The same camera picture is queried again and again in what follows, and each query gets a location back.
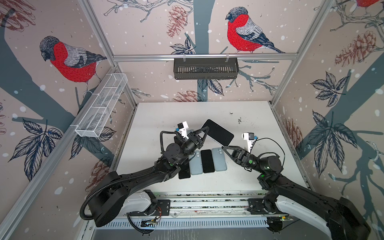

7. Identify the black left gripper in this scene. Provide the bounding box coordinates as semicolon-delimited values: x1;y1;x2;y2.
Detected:
176;126;208;166

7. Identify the pale green phone case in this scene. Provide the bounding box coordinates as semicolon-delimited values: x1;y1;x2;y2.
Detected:
189;151;203;176

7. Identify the phone with black screen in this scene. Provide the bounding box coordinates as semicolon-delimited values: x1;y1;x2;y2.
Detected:
178;168;191;180

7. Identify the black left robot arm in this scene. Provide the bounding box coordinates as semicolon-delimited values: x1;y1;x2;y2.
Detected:
79;127;209;227

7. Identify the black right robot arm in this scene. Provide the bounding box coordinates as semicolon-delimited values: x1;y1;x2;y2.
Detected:
222;146;371;240

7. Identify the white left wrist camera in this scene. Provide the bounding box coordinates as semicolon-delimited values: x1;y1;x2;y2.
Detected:
176;121;189;140

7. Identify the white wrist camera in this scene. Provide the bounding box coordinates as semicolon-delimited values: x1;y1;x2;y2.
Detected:
176;121;189;140
242;132;258;153

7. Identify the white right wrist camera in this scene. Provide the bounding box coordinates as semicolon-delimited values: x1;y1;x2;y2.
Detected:
242;132;258;153

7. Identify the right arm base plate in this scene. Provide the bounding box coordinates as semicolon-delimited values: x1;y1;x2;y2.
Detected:
247;198;286;215

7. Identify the black wall basket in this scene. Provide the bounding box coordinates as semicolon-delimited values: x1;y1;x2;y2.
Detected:
174;58;239;80

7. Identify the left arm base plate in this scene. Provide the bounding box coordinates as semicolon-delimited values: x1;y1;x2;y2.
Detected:
129;200;171;217

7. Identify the white wire mesh basket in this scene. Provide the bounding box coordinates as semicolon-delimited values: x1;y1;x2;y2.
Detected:
75;73;128;138

